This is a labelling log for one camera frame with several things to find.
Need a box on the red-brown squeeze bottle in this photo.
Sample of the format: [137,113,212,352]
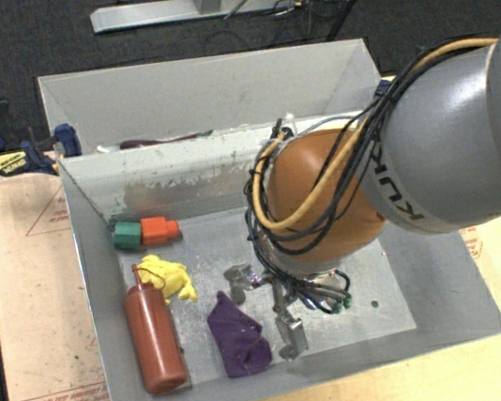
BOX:
[116,257,190,398]

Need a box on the orange toy block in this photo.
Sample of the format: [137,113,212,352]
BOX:
[138,212,183,249]

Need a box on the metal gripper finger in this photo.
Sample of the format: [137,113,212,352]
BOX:
[220,259,269,308]
[272,310,311,363]

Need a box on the purple cloth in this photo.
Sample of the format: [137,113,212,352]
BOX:
[202,283,277,383]

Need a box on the yellow toy animal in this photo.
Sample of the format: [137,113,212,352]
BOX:
[134,247,200,312]

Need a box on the brown cardboard board red print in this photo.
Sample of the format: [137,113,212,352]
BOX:
[0,147,112,401]

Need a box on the dark purple long thing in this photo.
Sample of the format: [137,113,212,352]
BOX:
[118,125,215,152]

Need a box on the green toy block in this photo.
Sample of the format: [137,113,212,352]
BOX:
[109,217,146,254]

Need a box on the grey metal bin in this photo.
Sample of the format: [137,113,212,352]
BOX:
[37,7,501,401]

